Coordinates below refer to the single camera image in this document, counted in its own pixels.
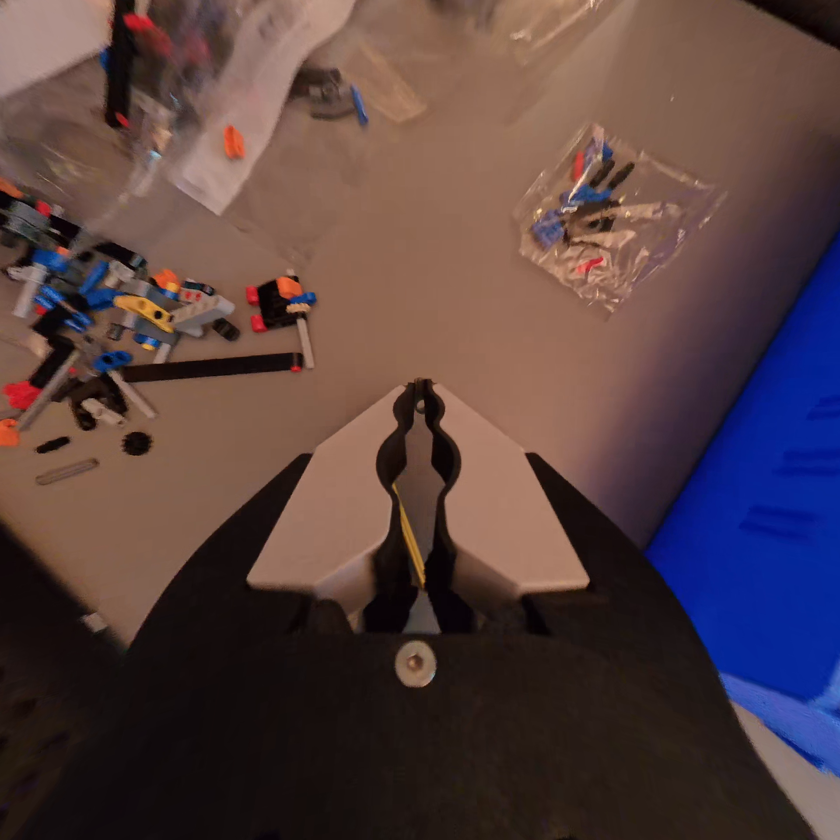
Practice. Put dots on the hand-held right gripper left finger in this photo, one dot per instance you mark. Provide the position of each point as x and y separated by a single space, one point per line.
328 518

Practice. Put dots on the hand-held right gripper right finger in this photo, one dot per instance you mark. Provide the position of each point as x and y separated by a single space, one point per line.
518 525

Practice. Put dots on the large clear lego bag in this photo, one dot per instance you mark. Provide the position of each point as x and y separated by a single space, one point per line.
170 79

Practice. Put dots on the yellow lego axle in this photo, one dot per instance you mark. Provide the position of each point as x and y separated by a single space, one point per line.
410 538

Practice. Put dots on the scattered loose lego pieces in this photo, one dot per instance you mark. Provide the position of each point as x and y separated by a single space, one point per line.
190 367

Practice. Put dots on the small bag of lego pieces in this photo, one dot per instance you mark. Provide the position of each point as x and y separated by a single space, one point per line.
590 216

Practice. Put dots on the blue plastic storage bin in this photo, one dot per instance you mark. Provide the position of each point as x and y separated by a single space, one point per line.
754 459

